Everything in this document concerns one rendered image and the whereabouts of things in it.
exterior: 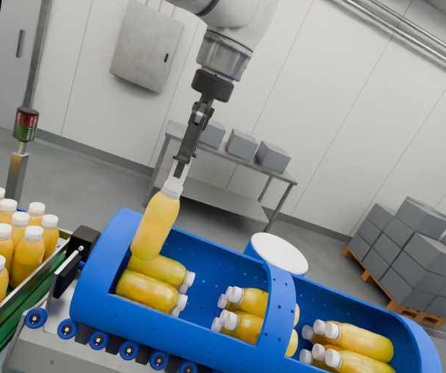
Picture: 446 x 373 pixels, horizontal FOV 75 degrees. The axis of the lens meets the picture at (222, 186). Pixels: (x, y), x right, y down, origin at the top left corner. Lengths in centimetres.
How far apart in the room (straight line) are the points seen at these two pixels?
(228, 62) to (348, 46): 392
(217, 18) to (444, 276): 398
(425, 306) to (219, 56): 413
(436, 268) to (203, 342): 355
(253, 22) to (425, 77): 461
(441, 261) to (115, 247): 372
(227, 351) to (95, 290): 31
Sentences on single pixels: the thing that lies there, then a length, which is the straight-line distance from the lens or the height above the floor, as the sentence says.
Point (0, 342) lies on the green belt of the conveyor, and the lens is 90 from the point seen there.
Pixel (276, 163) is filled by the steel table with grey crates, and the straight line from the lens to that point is 346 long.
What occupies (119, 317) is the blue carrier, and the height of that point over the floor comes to 109.
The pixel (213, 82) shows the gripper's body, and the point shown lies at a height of 159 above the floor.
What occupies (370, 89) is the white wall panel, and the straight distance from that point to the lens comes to 461.
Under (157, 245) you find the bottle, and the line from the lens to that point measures 65.
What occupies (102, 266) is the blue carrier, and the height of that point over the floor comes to 118.
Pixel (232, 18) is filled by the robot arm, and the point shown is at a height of 169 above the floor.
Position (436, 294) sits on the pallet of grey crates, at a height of 42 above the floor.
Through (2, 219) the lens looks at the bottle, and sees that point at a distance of 99.
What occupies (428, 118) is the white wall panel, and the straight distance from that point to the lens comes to 525.
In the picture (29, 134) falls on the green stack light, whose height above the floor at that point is 119.
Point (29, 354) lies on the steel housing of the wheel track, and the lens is 89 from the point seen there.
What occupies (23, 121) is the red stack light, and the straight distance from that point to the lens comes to 117.
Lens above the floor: 161
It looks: 19 degrees down
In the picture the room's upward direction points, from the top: 25 degrees clockwise
